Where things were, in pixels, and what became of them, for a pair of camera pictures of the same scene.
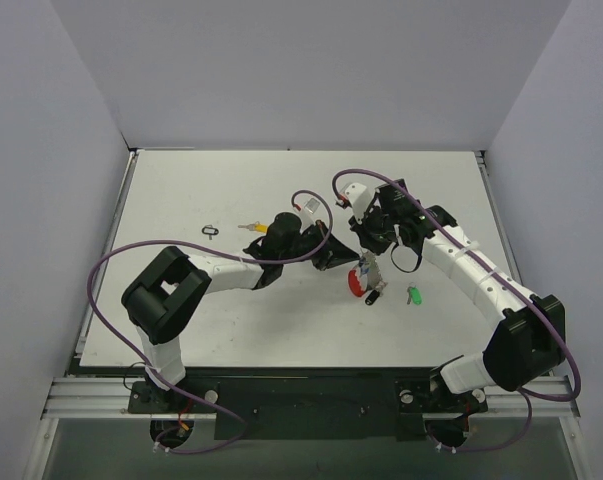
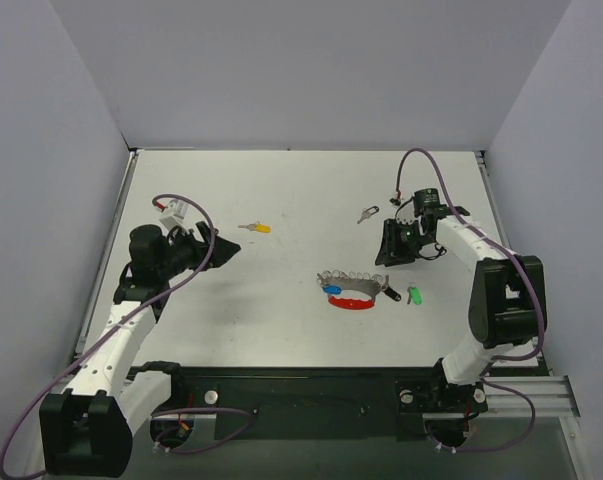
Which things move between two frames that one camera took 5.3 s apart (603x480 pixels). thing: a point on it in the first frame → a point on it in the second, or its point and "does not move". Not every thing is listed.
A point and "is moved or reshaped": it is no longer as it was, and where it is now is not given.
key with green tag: [413, 294] does not move
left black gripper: [319, 246] → [204, 245]
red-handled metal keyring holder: [357, 282] is moved or reshaped
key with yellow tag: [256, 226] does not move
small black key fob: [372, 297] → [391, 293]
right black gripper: [373, 232] → [396, 242]
